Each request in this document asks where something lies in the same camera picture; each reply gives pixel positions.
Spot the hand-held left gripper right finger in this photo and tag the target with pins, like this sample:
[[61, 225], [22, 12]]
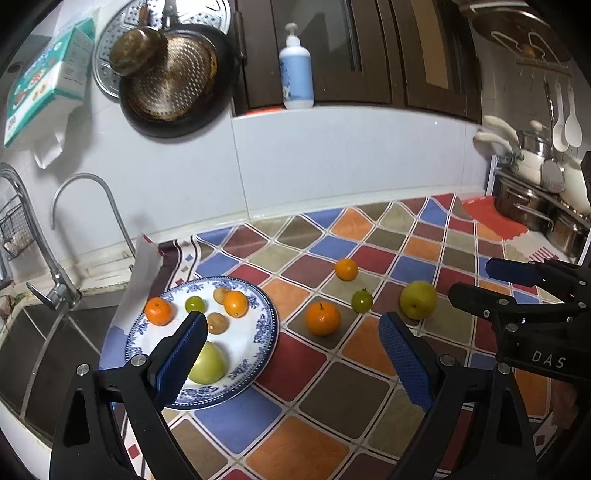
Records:
[[406, 364]]

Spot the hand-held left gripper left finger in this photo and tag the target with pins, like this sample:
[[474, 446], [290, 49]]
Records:
[[182, 360]]

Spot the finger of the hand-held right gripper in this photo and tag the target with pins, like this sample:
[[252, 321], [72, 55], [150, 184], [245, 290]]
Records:
[[485, 304], [512, 272]]

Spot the pale green apple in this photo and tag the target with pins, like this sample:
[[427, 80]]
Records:
[[212, 364]]

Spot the brown longan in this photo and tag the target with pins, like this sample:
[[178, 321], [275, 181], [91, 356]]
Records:
[[217, 322], [219, 294]]

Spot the small green tangerine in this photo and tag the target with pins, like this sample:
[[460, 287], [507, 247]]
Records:
[[195, 303], [362, 300]]

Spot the blue rimmed white plate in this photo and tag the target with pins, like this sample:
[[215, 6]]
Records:
[[249, 350]]

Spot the person's right hand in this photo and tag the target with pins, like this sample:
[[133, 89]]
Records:
[[565, 410]]

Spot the red patterned mat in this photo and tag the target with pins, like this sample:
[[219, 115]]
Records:
[[489, 217]]

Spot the yellow-green apple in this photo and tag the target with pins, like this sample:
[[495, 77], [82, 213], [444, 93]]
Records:
[[418, 299]]

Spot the colourful checked mat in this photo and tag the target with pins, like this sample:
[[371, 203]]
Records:
[[323, 392]]

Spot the orange tangerine with stem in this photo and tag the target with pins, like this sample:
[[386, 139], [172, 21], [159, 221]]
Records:
[[323, 318]]

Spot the white dish rack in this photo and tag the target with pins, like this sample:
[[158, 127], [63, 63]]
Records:
[[493, 173]]

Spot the metal spatula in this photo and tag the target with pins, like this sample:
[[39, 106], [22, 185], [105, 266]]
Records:
[[552, 174]]

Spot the small orange tangerine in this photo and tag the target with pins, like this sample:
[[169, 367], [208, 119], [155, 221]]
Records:
[[346, 269]]

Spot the white ceramic jug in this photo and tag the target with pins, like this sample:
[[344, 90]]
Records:
[[577, 175]]

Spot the steel pot with lid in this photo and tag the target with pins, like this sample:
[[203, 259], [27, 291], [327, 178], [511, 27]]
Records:
[[535, 141]]

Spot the steel sink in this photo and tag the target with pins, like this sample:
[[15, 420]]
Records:
[[46, 360]]

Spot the white ladle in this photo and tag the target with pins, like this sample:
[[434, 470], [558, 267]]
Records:
[[560, 136]]

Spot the white rice paddle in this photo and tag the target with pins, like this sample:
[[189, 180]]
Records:
[[573, 129]]

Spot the thin gooseneck faucet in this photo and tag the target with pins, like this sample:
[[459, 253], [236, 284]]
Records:
[[115, 212]]

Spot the tall chrome faucet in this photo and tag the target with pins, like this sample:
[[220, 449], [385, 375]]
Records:
[[46, 258]]

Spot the black frying pan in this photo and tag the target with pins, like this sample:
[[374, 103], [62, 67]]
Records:
[[184, 130]]

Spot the gold perforated colander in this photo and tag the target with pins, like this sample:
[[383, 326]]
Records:
[[184, 78]]

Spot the blue white pump bottle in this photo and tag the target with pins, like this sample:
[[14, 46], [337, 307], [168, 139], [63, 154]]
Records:
[[298, 74]]

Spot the small brass pot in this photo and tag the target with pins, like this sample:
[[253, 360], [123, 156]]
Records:
[[138, 48]]

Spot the perforated metal steamer plate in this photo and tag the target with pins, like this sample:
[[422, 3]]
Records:
[[102, 55]]

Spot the green white paper towel pack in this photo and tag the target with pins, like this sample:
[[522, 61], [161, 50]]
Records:
[[46, 69]]

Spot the dark brown window frame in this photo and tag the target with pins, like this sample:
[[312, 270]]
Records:
[[392, 55]]

